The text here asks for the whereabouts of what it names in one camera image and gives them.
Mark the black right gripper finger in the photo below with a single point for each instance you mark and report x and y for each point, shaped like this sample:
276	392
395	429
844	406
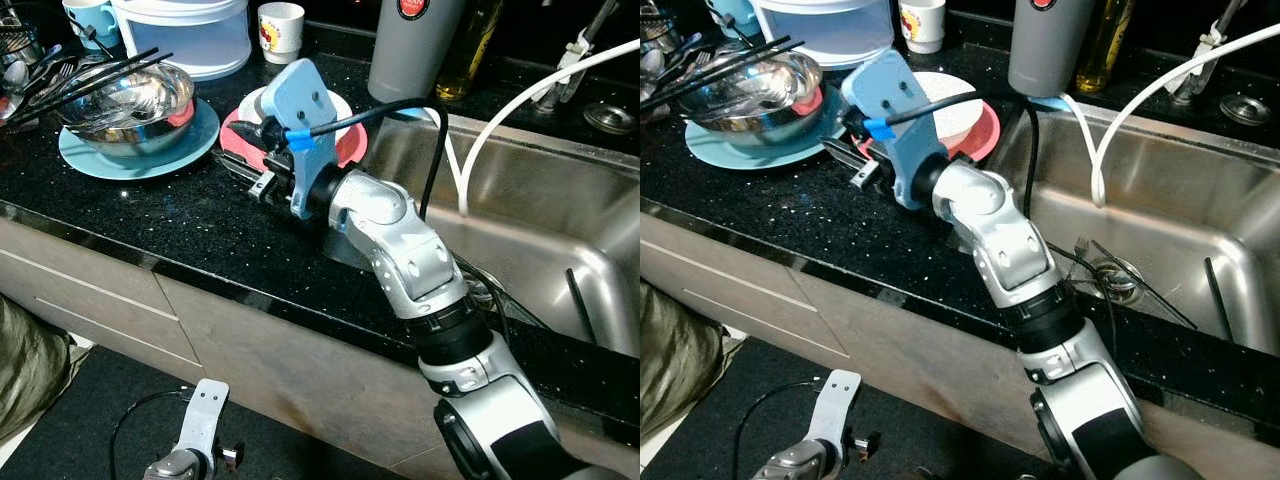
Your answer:
867	177
242	160
847	150
260	187

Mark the steel fork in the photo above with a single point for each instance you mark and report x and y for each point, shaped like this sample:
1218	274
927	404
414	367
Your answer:
60	72
695	55
1082	250

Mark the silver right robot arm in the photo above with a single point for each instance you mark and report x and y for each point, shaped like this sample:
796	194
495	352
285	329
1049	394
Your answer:
1000	230
400	240

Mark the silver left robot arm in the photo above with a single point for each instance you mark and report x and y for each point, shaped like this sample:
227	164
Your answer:
178	465
795	462

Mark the black floor mat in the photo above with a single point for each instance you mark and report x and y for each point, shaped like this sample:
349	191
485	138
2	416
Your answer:
300	440
950	430

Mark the pink plate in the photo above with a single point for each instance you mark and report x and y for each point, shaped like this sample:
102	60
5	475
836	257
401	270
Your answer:
985	135
350	145

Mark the white bowl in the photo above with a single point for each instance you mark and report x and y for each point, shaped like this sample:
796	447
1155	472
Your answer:
950	110
340	108

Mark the stainless steel mixing bowl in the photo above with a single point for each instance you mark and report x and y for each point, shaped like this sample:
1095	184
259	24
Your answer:
130	115
760	105

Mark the brown drawer front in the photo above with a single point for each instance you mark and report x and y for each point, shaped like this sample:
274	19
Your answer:
70	255
810	350
100	315
150	355
710	245
760	305

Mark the white lidded container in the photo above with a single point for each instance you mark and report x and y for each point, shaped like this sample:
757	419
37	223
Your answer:
820	35
180	40

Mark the brown cabinet door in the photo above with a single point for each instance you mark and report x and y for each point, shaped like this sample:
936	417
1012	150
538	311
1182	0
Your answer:
950	360
320	370

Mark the light blue plate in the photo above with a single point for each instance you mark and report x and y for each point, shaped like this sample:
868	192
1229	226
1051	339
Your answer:
90	160
720	152

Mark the white printed cup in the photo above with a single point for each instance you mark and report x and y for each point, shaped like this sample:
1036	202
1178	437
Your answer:
280	30
922	25

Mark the grey tumbler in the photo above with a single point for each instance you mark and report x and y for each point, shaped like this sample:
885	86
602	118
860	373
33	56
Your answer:
1045	50
410	55

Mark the blue mug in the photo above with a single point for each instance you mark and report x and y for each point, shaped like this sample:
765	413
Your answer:
735	15
95	20

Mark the person's leg in olive trousers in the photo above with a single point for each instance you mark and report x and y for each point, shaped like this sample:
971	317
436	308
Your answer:
680	370
30	370

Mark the steel spoon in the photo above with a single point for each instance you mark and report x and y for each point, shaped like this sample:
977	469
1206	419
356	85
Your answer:
658	65
15	75

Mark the yellow oil bottle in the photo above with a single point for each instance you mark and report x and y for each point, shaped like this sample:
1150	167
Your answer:
475	50
1110	45

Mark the round steel sink drain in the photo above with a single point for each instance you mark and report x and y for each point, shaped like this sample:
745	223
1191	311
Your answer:
1115	280
485	290

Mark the round steel sink strainer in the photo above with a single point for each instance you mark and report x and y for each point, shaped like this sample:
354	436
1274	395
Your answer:
608	118
1246	108

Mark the stainless steel sink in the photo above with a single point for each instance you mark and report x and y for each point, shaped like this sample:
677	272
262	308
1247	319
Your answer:
1180	190
540	200

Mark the grey faucet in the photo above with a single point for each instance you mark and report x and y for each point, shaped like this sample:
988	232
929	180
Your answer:
1205	45
575	50

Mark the pale left wrist camera mount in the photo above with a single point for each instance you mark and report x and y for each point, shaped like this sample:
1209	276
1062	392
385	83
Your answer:
835	415
203	420

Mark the pale wrist camera mount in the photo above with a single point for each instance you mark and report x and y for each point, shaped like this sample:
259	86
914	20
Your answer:
203	420
300	100
835	415
890	90

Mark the pale right wrist camera mount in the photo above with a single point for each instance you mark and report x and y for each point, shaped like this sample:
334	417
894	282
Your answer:
300	100
890	90

